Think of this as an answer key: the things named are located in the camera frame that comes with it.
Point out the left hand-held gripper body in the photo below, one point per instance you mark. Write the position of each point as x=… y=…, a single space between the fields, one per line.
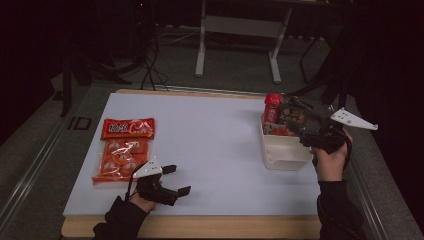
x=155 y=190

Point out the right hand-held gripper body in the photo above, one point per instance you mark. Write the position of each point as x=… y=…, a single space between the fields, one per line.
x=321 y=135

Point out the red and black food packet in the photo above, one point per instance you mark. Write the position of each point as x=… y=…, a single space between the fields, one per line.
x=273 y=106

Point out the white plastic storage box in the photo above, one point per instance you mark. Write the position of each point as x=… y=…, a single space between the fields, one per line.
x=286 y=156

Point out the person's left hand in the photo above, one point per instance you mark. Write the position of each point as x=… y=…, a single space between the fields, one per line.
x=141 y=204

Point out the person's right hand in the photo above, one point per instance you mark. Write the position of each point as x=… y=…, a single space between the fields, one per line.
x=330 y=165

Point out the black tripod stand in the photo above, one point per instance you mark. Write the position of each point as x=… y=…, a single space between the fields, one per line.
x=320 y=73

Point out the white table mat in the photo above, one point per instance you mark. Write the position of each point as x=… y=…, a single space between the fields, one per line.
x=213 y=150

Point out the orange bag with clear window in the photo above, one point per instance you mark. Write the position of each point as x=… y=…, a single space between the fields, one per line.
x=116 y=158

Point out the red-orange snack packet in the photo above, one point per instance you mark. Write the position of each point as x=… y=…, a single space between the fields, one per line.
x=128 y=128

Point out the black stand legs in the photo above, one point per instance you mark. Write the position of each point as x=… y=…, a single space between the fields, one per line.
x=96 y=70

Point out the grey metal frame table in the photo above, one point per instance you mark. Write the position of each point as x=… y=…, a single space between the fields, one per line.
x=240 y=26

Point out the black rectangular floor frame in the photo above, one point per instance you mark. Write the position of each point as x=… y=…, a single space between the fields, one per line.
x=80 y=123

